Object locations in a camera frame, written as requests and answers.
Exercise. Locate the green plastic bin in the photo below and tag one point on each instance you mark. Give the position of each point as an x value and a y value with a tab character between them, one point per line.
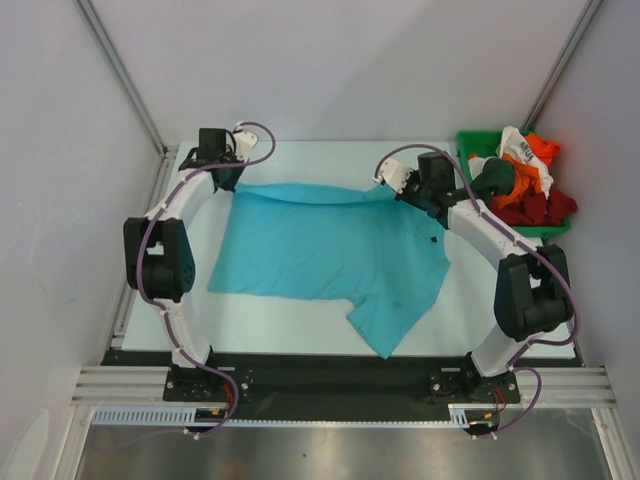
485	143

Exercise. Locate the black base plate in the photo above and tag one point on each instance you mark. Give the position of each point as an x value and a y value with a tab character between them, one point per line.
339	388

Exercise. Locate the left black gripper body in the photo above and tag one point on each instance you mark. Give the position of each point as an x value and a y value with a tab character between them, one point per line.
232	174

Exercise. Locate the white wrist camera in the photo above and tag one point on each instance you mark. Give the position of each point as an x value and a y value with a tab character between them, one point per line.
394	174
245	142

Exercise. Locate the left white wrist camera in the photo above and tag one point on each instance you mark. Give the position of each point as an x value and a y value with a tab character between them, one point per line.
245	142

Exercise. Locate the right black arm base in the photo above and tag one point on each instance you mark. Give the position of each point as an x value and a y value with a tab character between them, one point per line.
457	386

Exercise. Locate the left aluminium corner post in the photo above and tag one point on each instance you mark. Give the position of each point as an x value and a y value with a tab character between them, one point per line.
108	49

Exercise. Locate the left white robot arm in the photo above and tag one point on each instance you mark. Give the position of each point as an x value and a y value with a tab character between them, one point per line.
159	260

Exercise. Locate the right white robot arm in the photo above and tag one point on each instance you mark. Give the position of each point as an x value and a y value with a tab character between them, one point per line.
532	293

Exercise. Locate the white cable duct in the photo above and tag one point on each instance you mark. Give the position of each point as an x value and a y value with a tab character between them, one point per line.
201	417

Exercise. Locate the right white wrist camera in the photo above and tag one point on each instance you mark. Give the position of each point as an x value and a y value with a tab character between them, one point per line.
394	174

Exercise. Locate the orange t shirt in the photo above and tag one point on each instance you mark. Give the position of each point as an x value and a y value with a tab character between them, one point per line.
545	145

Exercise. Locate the aluminium front rail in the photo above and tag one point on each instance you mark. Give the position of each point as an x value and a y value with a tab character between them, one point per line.
144	385

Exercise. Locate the light blue t shirt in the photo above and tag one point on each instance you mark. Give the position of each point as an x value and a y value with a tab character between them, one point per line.
318	242

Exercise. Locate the white printed t shirt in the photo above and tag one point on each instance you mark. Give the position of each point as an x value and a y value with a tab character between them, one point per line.
513	174

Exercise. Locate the red t shirt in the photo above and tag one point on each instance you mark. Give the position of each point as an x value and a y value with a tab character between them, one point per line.
536	210

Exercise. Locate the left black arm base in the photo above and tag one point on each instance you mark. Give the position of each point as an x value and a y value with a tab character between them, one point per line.
190	385

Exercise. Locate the aluminium corner post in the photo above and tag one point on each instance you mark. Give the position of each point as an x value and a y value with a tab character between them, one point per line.
579	32
108	49

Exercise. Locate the dark green t shirt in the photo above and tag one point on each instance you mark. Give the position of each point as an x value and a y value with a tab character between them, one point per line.
491	176

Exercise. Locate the right aluminium corner post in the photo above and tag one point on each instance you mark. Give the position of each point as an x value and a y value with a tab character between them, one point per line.
579	32

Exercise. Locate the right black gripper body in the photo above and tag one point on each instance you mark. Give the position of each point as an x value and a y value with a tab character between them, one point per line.
433	206

